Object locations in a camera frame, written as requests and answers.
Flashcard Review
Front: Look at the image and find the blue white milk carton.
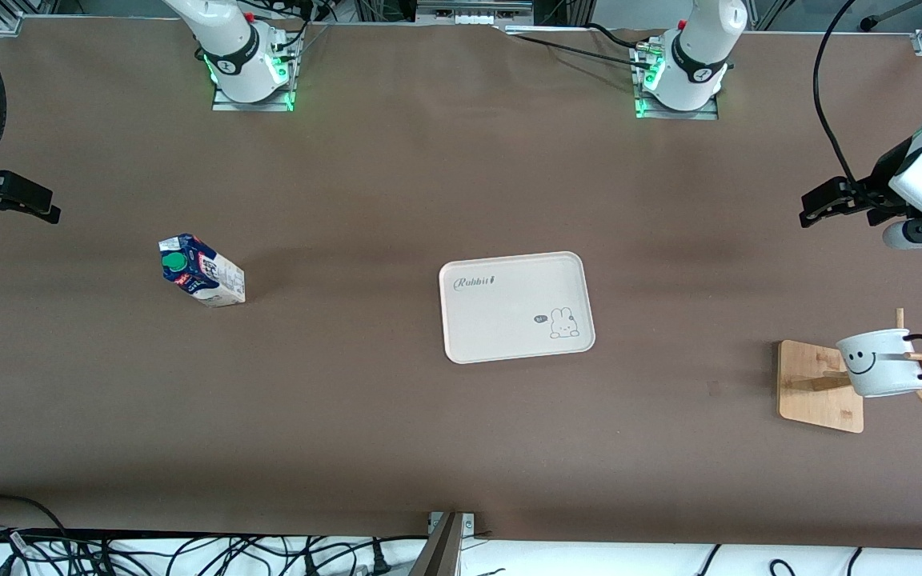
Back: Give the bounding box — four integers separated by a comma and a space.
158, 233, 247, 309

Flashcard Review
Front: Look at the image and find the black looped cable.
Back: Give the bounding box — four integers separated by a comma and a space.
0, 494, 70, 561

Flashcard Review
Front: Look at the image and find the white smiley face mug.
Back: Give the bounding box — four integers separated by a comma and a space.
836, 328, 922, 398

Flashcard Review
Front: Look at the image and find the cream rabbit print tray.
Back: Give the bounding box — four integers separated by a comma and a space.
439, 251, 595, 365

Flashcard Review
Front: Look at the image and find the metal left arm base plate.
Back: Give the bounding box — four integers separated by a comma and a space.
631, 40, 720, 121

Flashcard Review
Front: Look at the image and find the metal camera post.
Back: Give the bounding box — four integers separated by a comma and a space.
409, 512, 476, 576

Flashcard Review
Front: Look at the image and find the grey power strip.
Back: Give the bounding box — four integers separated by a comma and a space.
415, 0, 535, 26

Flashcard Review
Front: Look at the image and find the black base power cable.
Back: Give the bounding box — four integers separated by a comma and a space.
501, 22, 658, 71

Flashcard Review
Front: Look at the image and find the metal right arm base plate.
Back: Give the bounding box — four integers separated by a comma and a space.
211, 24, 297, 113

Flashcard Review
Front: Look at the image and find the wooden mug tree stand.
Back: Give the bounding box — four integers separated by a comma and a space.
777, 308, 922, 434

